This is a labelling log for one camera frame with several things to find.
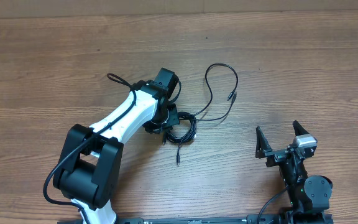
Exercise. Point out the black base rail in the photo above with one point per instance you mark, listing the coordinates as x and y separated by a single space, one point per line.
250 219

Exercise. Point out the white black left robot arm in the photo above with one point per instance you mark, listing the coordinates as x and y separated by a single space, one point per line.
88 167

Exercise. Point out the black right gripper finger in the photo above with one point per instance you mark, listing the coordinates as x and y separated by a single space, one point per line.
298 128
262 146

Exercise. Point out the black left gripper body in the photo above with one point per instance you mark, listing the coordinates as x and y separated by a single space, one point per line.
164 121

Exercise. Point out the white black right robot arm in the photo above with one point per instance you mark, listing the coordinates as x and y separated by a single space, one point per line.
309 195

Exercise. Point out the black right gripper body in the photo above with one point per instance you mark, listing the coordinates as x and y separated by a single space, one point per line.
289 168

